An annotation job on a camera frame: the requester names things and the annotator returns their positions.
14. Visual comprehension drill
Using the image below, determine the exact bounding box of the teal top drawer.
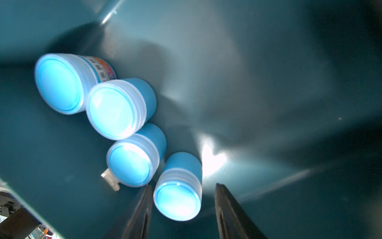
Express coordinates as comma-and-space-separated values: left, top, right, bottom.
1, 1, 382, 239

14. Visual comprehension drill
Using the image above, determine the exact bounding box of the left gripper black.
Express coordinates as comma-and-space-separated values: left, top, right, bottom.
1, 188, 54, 239

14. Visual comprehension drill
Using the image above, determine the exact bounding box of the blue paint can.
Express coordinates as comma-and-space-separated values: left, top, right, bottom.
34, 53, 117, 115
101, 123, 167, 191
86, 78, 157, 140
153, 152, 203, 222

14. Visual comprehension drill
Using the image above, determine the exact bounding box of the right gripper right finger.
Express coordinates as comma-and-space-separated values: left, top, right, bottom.
214, 183, 266, 239

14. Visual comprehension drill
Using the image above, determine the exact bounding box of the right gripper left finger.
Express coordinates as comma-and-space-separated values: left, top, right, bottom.
103, 185, 153, 239

